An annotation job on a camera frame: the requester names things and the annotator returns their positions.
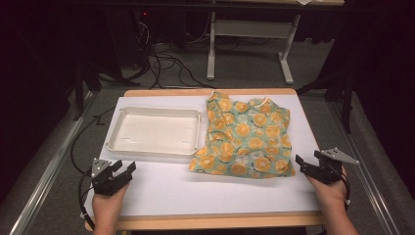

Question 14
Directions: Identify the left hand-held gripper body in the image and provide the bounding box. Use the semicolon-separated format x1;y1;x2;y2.
90;158;133;197

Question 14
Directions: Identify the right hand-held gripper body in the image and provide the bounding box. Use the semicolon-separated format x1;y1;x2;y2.
312;147;360;185

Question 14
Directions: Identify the orange print fabric bag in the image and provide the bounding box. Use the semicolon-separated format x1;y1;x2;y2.
188;90;297;180

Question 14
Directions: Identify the person's left hand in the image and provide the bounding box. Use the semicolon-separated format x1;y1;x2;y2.
91;183;130;226

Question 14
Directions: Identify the person's right hand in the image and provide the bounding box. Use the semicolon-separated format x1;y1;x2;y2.
306;165;348;213

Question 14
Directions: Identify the white plastic tray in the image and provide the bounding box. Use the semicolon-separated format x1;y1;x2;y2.
105;106;203;158

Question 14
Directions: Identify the black metal stand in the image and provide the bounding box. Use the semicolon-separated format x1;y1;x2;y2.
71;58;103;122
295;70;356;135

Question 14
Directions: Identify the white table mat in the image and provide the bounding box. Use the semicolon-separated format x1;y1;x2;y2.
80;94;323;218

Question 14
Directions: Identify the dark computer tower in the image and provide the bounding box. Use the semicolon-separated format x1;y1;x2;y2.
131;8;155;71

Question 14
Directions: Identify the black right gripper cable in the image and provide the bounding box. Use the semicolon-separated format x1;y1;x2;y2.
339;169;352;212

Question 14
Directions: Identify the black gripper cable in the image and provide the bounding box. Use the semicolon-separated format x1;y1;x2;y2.
76;171;96;230
339;169;352;212

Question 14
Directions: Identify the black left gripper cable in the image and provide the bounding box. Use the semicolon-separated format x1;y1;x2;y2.
76;171;96;230

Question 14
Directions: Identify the metal floor rail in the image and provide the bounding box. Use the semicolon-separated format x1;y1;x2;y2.
9;91;96;235
327;101;401;235

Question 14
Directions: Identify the long black floor cable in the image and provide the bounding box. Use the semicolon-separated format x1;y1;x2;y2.
69;107;115;175

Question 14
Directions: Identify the bundle of black floor cables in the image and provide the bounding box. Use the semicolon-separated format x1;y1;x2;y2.
130;40;216;90

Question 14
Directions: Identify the white desk with frame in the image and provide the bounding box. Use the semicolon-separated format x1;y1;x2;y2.
206;0;346;86

